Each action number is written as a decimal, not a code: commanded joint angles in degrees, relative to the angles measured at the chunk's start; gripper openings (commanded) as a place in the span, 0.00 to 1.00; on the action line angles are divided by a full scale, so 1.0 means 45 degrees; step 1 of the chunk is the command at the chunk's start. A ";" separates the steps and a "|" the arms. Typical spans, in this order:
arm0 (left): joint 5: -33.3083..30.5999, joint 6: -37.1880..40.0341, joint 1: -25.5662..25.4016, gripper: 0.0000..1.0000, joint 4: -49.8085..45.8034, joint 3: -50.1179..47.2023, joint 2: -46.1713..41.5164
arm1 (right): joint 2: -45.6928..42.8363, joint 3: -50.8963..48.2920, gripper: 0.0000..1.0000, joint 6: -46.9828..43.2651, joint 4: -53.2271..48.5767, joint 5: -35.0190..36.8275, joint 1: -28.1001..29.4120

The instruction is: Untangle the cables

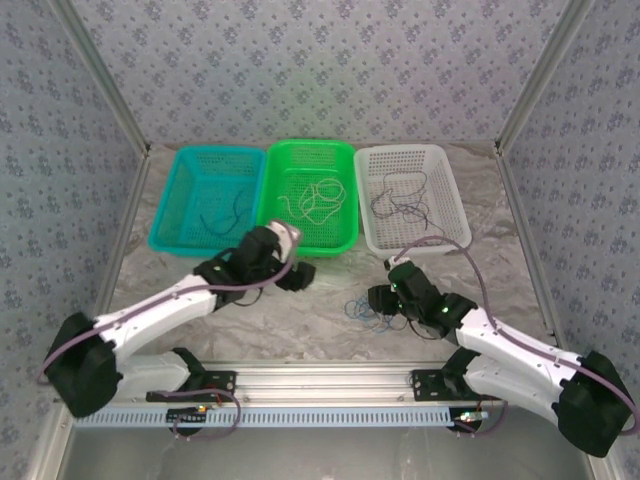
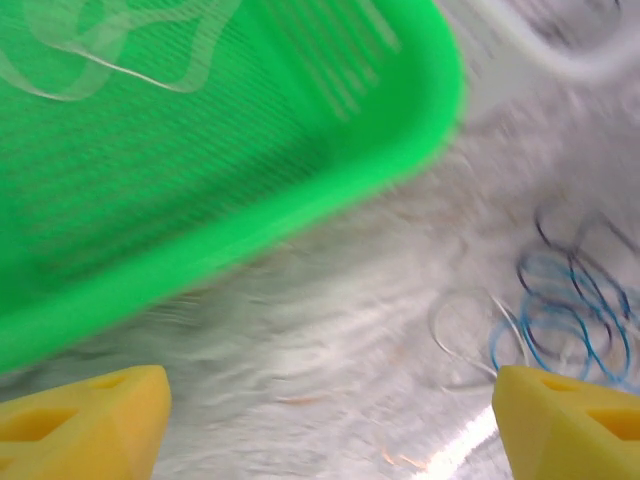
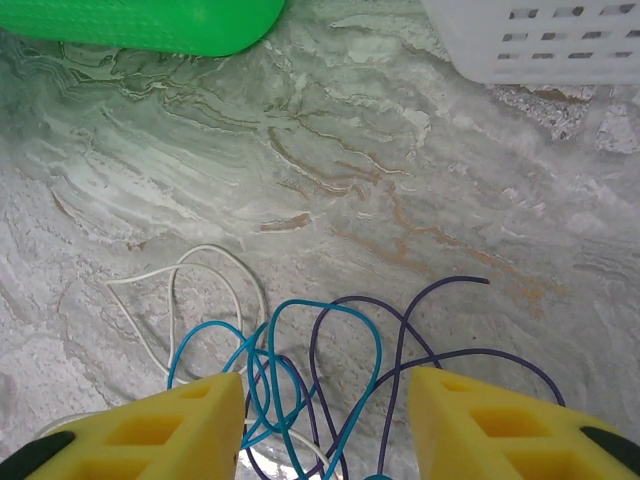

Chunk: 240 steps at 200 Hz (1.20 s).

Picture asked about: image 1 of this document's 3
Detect light blue thin wire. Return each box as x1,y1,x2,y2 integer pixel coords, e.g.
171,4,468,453
343,294,404,334

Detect aluminium side rail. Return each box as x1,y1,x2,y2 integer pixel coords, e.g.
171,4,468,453
494,142,560,337
77,149,154,369

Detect dark purple thin wire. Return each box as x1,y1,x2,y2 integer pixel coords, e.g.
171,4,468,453
394,199,434,229
369,171,431,218

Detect cream thin wire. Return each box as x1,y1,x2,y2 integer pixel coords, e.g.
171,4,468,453
277,177,349,225

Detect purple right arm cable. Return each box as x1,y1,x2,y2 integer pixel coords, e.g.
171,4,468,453
394,235,639,439

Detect grey slotted cable duct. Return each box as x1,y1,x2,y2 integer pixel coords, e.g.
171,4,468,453
73,405,484,429

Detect small black controller board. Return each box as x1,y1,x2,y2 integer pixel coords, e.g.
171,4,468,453
166,405,210,437
452,409,490,434

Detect aluminium frame post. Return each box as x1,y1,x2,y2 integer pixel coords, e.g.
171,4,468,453
493,0,599,157
49,0,153,157

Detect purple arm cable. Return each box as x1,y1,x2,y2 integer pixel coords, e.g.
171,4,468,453
36,234,301,442
394,235,639,439

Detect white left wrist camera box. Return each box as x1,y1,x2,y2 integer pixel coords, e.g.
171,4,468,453
263,219,305,262

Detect green plastic basket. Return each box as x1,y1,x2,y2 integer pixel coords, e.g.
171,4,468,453
255,138,361,261

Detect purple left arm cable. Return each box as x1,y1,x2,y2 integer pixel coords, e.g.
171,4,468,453
36,234,301,442

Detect white plastic basket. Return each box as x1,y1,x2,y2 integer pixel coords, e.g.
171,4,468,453
353,144,473,253

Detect teal plastic basket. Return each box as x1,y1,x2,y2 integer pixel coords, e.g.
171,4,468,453
149,144,268,259

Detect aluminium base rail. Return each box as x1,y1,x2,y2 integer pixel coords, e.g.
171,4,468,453
53,360,506,405

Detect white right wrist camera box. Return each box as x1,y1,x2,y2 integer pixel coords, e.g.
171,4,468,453
382,252,415,274

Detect metal lower tray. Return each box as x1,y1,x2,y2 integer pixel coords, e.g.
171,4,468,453
27,403,619,480

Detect dark blue thin wire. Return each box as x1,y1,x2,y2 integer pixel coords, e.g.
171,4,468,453
198,187,253,237

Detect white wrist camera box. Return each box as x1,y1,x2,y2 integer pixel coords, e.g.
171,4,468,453
263,219,305,262
382,252,415,274

